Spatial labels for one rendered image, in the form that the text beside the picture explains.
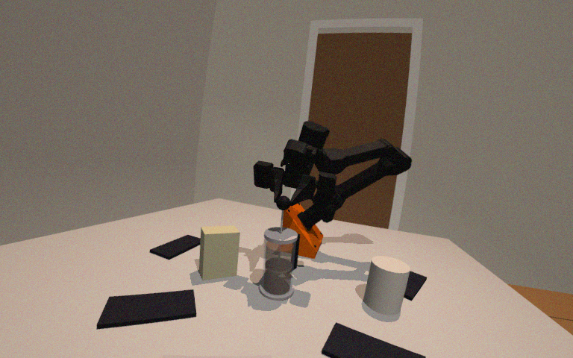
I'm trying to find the glass french press with black knob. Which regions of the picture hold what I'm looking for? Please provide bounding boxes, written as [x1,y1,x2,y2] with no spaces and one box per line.
[259,196,300,301]

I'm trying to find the grey cylinder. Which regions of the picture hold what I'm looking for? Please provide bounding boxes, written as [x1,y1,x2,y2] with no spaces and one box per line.
[363,256,410,315]

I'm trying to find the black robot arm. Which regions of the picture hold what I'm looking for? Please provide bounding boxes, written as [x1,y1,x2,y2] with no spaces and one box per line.
[281,121,412,231]

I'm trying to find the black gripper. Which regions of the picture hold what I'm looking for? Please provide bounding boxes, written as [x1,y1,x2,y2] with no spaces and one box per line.
[253,160,336,206]

